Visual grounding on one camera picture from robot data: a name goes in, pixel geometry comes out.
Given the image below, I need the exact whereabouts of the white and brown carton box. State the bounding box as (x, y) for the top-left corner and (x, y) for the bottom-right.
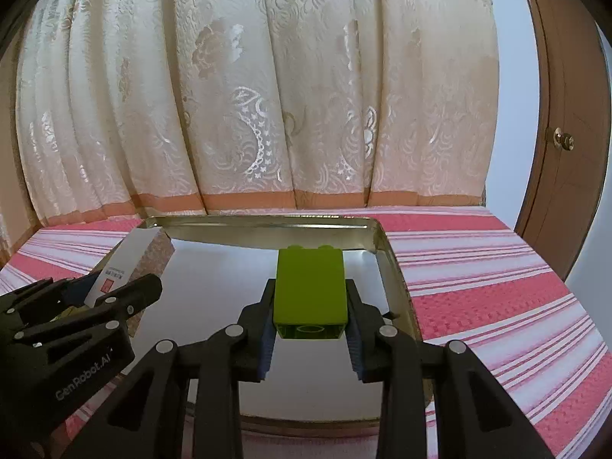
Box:
(84, 227), (174, 308)

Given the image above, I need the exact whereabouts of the green toy building block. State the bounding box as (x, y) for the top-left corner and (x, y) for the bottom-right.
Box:
(273, 246), (348, 340)

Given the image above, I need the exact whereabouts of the gold metal tin tray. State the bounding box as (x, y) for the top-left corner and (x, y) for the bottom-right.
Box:
(133, 213), (420, 436)

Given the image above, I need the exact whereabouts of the red white striped tablecloth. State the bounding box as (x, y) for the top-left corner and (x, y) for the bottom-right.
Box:
(1, 206), (611, 458)

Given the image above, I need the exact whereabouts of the cream floral curtain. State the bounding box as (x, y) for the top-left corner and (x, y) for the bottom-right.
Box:
(16, 0), (499, 225)

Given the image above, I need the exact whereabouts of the brass door knob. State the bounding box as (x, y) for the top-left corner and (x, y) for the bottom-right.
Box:
(553, 127), (575, 151)

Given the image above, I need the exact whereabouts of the brown wooden door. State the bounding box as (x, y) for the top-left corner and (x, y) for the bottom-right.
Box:
(514, 0), (611, 279)

